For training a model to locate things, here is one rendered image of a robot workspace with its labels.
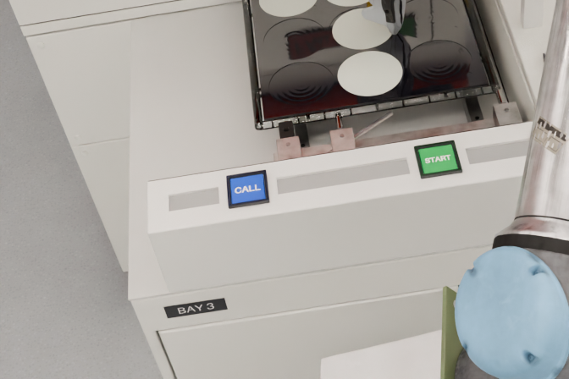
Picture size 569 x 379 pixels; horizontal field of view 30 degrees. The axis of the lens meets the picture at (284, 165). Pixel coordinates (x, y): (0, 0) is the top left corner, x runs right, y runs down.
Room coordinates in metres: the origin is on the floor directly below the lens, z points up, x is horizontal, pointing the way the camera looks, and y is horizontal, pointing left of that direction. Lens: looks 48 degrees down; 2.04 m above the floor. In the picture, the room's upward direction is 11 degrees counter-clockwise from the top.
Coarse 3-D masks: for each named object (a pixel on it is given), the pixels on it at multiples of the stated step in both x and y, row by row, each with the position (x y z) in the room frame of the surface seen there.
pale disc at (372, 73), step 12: (348, 60) 1.23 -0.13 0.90; (360, 60) 1.23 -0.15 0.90; (372, 60) 1.22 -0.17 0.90; (384, 60) 1.22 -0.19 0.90; (396, 60) 1.21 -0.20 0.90; (348, 72) 1.21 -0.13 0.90; (360, 72) 1.20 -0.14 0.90; (372, 72) 1.20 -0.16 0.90; (384, 72) 1.19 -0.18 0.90; (396, 72) 1.19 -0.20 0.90; (348, 84) 1.18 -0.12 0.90; (360, 84) 1.18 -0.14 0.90; (372, 84) 1.17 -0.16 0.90; (384, 84) 1.17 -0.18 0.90; (396, 84) 1.16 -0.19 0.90
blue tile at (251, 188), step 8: (248, 176) 0.98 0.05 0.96; (256, 176) 0.97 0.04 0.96; (232, 184) 0.97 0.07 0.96; (240, 184) 0.96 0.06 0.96; (248, 184) 0.96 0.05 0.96; (256, 184) 0.96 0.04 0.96; (232, 192) 0.95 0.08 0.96; (240, 192) 0.95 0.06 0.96; (248, 192) 0.95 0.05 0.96; (256, 192) 0.94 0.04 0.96; (264, 192) 0.94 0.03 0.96; (232, 200) 0.94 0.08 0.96; (240, 200) 0.93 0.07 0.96; (248, 200) 0.93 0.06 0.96
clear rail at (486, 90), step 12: (420, 96) 1.12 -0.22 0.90; (432, 96) 1.12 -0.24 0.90; (444, 96) 1.11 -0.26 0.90; (456, 96) 1.11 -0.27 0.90; (468, 96) 1.11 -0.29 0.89; (348, 108) 1.13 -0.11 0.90; (360, 108) 1.12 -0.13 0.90; (372, 108) 1.12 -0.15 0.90; (384, 108) 1.12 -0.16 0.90; (396, 108) 1.12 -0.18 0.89; (276, 120) 1.13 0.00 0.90; (288, 120) 1.13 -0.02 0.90; (300, 120) 1.12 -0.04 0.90; (312, 120) 1.12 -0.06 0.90
